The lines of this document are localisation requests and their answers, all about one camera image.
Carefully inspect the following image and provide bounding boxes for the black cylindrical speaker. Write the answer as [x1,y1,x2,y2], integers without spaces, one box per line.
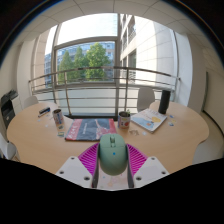
[157,89,172,115]

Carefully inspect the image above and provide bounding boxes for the printed drink can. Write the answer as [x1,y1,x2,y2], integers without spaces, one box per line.
[52,108,66,133]

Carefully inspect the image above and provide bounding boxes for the metal balcony railing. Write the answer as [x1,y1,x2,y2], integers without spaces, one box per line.
[28,65,181,118]

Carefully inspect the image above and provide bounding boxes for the red and dark magazine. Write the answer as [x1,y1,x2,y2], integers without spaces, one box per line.
[64,118,118,142]

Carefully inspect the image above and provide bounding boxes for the black office printer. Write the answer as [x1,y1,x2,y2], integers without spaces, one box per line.
[0,89,22,129]

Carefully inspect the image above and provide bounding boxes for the light blue illustrated booklet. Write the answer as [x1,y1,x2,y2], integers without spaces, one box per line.
[130,107,168,134]

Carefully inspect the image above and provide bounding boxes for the small black blue stapler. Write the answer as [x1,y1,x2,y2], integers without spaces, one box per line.
[37,106,52,118]

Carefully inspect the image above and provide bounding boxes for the mint green computer mouse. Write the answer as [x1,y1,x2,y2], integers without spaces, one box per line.
[98,133,128,177]

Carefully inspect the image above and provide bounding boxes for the red white mug with plant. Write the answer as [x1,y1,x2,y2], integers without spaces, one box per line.
[117,110,132,130]

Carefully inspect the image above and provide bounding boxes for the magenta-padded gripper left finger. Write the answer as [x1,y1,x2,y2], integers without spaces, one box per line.
[54,142,101,189]

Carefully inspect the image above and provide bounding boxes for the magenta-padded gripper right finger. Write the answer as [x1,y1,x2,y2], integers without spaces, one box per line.
[125,142,171,189]

